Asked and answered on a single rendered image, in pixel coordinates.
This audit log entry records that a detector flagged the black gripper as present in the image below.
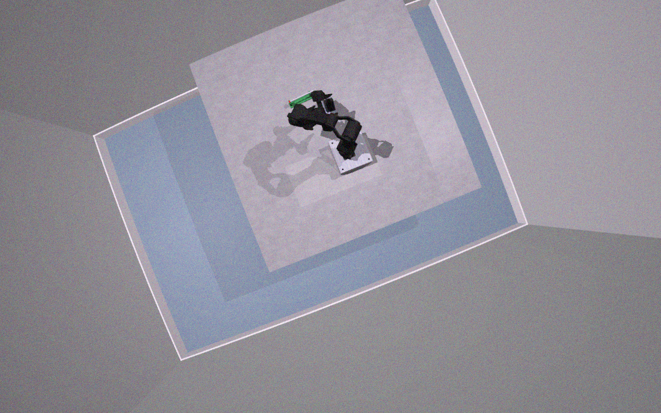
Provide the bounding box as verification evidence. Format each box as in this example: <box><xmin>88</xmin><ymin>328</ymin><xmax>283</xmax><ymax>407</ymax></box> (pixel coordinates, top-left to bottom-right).
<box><xmin>311</xmin><ymin>90</ymin><xmax>332</xmax><ymax>131</ymax></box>

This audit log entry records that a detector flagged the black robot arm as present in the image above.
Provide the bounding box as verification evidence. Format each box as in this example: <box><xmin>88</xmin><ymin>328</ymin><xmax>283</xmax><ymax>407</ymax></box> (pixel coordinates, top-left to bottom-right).
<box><xmin>287</xmin><ymin>103</ymin><xmax>362</xmax><ymax>160</ymax></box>

